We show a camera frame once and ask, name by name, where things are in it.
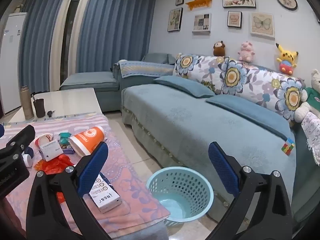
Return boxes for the white small box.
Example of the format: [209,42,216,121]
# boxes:
[40,140,63,161]

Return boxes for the teal plastic bag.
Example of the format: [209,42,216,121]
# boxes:
[59,132,72,146]

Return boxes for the red plastic bag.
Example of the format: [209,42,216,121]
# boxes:
[33,154,75,205]

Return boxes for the orange paper cup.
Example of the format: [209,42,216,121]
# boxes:
[68,126,105,157]

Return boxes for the white long carton box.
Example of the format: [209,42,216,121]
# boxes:
[89,173,122,213]

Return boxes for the white red paper cup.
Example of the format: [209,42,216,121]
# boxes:
[34,133,53,148]

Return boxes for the small white blue bottle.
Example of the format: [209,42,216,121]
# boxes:
[22,146,34,167]

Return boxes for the brown thermos bottle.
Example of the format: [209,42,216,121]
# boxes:
[20,86,34,120]

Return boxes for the black keys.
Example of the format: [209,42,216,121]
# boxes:
[47,111,55,118]

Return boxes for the dark brown cup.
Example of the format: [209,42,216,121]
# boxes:
[32,95,46,118]

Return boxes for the blue snack packet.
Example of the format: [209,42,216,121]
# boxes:
[60,144,75,154]

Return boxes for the white coffee table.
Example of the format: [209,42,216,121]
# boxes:
[9,87,103,124]

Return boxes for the rubik's cube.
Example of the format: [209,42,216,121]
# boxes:
[281,138,295,156]

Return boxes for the light blue plastic basket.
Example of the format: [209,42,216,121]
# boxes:
[146,166,214,227]

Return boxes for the pink patterned table cloth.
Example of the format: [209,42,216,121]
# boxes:
[1,113,170,239]

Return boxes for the white floral cloth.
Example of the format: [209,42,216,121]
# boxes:
[301,112,320,166]

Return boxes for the white refrigerator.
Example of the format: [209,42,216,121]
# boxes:
[1,12,27,114]

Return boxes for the blue pillow near right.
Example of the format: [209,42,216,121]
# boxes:
[206,95,291,141]

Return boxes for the blue pillow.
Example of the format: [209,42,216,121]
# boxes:
[154,75,215,98]
[206,95,291,141]

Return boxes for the white teddy bear green shirt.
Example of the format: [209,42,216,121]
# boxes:
[294,69,320,123]

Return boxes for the striped armrest cover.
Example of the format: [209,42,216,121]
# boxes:
[111,60,174,79]

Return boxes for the blue curtain left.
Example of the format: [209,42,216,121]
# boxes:
[18,0,62,93]

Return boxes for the blue curtain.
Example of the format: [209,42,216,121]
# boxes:
[18,0,62,93]
[75,0,156,73]

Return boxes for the blue fabric sofa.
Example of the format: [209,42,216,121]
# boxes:
[60,69,319,227]

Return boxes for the floral sofa back cushion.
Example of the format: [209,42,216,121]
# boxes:
[173,54,304,124]

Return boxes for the blue curtain right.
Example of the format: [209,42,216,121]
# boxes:
[75,0,156,73]

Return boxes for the teal back cushion far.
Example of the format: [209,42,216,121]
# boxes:
[142,53,176,64]

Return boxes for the yellow pikachu plush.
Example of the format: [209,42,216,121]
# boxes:
[276,43,299,76]

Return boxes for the blue pillow near left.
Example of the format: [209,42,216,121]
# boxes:
[154,75,215,98]

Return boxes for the pink pig plush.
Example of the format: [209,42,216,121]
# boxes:
[238,41,255,63]

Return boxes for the brown monkey plush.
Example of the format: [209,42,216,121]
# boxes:
[213,41,226,56]

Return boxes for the patchwork canvas picture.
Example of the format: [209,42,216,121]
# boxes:
[192,14,212,34]

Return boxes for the butterfly picture frame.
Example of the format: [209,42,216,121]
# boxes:
[250,12,275,38]

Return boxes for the flower picture frame dark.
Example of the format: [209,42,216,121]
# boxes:
[167,8,183,32]

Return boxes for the small heart picture frame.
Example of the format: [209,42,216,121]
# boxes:
[227,11,242,29]

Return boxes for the small dark picture frame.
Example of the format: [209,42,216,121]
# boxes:
[175,0,184,6]

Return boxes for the orange wall shelf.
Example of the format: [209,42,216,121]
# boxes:
[186,0,212,11]

